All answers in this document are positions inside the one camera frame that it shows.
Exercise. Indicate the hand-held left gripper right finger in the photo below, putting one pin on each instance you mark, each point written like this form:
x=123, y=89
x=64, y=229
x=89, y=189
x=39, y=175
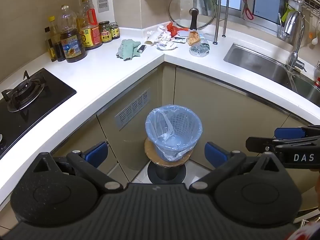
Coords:
x=215, y=153

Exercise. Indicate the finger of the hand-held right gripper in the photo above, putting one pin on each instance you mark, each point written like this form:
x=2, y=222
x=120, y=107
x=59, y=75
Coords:
x=287, y=133
x=260, y=144

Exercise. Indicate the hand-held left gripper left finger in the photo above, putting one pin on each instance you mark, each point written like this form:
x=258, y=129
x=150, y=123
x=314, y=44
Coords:
x=96, y=152

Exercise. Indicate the blue trash bin with bag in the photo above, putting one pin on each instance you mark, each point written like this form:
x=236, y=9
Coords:
x=175, y=130

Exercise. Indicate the clear plastic bottle green label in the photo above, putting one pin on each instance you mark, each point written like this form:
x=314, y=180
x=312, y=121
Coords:
x=198, y=51

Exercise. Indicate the green cloth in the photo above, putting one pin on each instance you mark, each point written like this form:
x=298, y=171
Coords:
x=127, y=48

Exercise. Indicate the black lighter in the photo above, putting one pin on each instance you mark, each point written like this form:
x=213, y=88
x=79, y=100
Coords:
x=141, y=49

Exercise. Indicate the brown snack wrapper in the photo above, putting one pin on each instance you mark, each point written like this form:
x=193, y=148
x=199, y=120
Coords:
x=193, y=38

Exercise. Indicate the white tissue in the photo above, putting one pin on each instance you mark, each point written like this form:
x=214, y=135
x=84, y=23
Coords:
x=151, y=33
x=167, y=46
x=162, y=28
x=166, y=37

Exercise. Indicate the white green packet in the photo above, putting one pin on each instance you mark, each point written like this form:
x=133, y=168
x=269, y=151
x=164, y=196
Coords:
x=180, y=39

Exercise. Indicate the red plastic bag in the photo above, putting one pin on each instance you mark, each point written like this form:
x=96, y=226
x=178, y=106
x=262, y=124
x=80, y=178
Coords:
x=172, y=30

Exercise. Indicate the beige kitchen cabinet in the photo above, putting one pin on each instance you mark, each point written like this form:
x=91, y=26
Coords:
x=225, y=105

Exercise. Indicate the round wooden stool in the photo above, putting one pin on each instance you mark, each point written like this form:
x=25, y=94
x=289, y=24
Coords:
x=150, y=152

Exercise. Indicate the grey cabinet vent grille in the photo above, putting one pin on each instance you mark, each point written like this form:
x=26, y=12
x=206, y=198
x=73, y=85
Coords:
x=132, y=110

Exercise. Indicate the stainless steel sink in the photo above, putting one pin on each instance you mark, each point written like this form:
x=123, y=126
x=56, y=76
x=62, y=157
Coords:
x=262, y=65

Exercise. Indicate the black gas stove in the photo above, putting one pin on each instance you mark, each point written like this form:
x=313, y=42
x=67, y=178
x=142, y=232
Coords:
x=50, y=92

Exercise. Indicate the person's red white clothing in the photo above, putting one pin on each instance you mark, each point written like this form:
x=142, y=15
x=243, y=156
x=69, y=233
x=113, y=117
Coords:
x=305, y=233

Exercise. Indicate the chrome faucet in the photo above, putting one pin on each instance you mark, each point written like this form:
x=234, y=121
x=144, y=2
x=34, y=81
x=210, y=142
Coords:
x=296, y=55

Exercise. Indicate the white spoon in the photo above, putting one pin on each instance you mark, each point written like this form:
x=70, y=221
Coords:
x=314, y=40

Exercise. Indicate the large oil bottle blue label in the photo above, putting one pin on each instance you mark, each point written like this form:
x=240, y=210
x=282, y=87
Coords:
x=71, y=47

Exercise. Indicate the large yellow label jar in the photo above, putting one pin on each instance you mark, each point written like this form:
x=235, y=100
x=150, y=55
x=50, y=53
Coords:
x=105, y=33

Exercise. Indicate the green kitchen tool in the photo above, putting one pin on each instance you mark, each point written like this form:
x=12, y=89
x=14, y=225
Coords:
x=287, y=13

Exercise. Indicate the small yellow label jar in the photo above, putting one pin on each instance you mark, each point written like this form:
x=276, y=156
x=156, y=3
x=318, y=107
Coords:
x=115, y=32

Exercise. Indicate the yellow cap sauce bottle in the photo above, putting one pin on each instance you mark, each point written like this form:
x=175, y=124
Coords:
x=53, y=30

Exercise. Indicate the window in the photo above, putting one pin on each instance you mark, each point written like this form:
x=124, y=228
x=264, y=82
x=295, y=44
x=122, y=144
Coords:
x=265, y=2

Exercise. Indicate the metal dish rack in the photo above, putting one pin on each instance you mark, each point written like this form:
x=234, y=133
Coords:
x=217, y=17

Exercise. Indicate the red scissors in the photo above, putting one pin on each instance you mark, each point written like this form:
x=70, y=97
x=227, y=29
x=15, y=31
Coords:
x=245, y=5

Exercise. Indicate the glass pot lid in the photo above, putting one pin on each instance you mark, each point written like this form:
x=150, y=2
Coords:
x=180, y=10

